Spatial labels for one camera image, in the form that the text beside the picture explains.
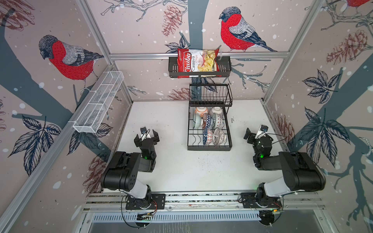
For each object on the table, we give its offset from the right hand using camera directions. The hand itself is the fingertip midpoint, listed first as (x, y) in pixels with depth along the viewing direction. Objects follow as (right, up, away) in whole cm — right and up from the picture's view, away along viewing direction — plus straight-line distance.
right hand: (254, 131), depth 90 cm
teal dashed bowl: (-35, +6, +7) cm, 36 cm away
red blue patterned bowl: (-30, +6, +5) cm, 31 cm away
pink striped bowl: (-21, +14, +14) cm, 29 cm away
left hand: (-69, -1, -1) cm, 69 cm away
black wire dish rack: (-24, +27, +32) cm, 48 cm away
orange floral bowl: (-32, +14, +17) cm, 39 cm away
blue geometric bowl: (-30, -3, -3) cm, 30 cm away
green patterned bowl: (-23, +6, +5) cm, 24 cm away
